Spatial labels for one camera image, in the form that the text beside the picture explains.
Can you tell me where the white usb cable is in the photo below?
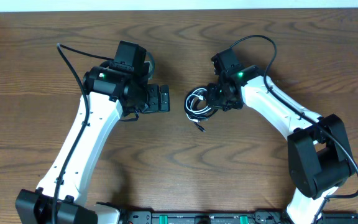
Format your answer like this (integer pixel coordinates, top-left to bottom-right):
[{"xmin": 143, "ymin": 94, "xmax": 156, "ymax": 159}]
[{"xmin": 188, "ymin": 88, "xmax": 213, "ymax": 121}]

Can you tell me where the long black cable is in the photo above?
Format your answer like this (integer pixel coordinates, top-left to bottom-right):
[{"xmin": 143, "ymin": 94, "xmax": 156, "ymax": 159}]
[{"xmin": 184, "ymin": 86, "xmax": 219, "ymax": 122}]

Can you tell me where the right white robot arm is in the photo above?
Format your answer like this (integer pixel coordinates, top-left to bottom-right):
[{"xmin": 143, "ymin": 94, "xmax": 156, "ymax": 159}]
[{"xmin": 206, "ymin": 48, "xmax": 358, "ymax": 223}]

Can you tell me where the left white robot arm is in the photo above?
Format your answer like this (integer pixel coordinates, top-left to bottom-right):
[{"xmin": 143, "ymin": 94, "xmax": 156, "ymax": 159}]
[{"xmin": 15, "ymin": 40, "xmax": 170, "ymax": 223}]

